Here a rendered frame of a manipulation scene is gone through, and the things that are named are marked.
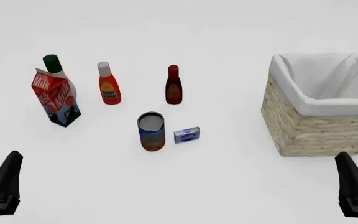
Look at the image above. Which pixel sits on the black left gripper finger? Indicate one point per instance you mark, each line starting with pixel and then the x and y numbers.
pixel 5 177

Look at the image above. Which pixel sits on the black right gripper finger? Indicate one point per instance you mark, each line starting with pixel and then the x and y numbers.
pixel 351 179

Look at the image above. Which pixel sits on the woven basket with white liner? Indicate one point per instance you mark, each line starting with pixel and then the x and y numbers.
pixel 319 112

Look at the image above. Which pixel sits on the red milk carton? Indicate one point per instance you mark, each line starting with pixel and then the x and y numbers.
pixel 55 100

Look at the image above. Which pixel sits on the white bottle with green cap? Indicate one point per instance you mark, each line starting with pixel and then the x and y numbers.
pixel 57 67

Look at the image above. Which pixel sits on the orange bottle with white cap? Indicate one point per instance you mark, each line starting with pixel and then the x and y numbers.
pixel 108 86

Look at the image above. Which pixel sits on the blue and orange tin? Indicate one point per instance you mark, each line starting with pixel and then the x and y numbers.
pixel 151 134

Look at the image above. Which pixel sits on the small blue printed box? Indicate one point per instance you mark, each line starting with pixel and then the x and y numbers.
pixel 186 135

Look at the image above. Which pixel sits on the dark red sauce bottle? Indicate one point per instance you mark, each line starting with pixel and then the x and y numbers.
pixel 173 87

